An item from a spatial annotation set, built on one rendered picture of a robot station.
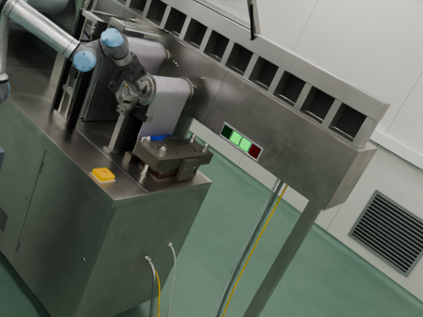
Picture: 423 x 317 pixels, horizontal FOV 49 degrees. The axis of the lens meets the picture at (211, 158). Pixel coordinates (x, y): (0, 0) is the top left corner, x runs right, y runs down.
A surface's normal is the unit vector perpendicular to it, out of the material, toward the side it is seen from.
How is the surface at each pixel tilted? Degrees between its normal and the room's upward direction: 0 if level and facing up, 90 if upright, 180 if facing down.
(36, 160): 90
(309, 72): 90
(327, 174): 90
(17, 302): 0
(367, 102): 90
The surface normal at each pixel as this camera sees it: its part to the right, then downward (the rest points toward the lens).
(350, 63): -0.60, 0.07
